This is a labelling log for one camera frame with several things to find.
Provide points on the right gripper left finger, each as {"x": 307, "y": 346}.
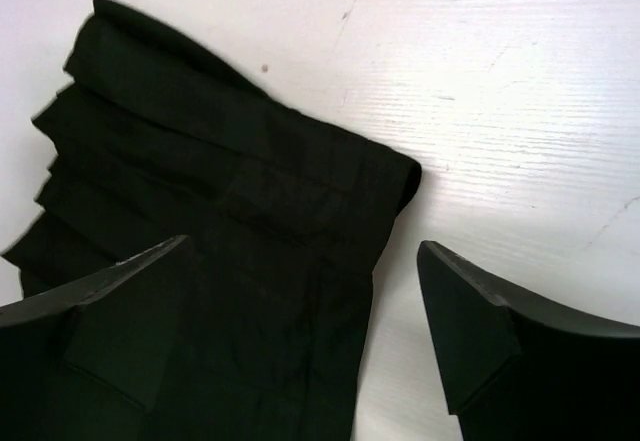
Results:
{"x": 86, "y": 360}

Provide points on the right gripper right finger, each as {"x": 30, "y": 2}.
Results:
{"x": 515, "y": 365}

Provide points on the black pleated skirt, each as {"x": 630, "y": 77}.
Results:
{"x": 156, "y": 137}

